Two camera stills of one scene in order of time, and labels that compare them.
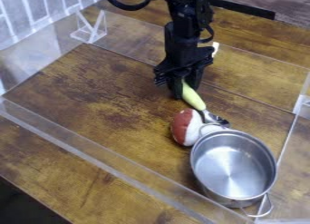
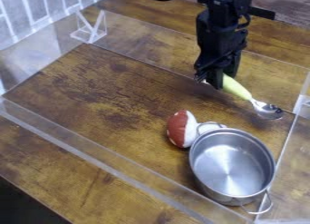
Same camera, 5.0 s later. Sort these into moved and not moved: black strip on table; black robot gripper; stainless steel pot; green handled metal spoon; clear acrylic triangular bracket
Moved: black robot gripper; green handled metal spoon
Not moved: stainless steel pot; clear acrylic triangular bracket; black strip on table
